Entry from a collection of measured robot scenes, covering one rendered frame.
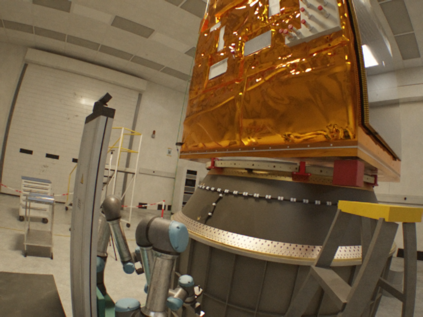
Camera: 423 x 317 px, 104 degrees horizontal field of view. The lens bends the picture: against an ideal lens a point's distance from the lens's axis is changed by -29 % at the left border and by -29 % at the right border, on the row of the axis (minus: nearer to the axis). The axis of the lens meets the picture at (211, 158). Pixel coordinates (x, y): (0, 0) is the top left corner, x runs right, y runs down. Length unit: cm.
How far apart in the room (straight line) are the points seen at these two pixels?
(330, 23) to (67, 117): 832
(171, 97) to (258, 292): 933
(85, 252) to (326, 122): 135
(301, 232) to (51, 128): 831
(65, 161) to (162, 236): 792
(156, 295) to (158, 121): 900
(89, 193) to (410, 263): 119
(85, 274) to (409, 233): 122
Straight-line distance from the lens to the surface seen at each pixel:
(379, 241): 76
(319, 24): 169
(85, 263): 106
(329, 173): 162
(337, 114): 135
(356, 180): 132
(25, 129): 888
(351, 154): 131
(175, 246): 90
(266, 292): 147
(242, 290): 151
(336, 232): 107
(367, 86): 149
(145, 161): 938
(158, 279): 96
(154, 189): 959
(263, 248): 138
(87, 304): 116
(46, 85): 913
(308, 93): 149
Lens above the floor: 153
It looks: 6 degrees up
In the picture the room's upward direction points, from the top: 8 degrees clockwise
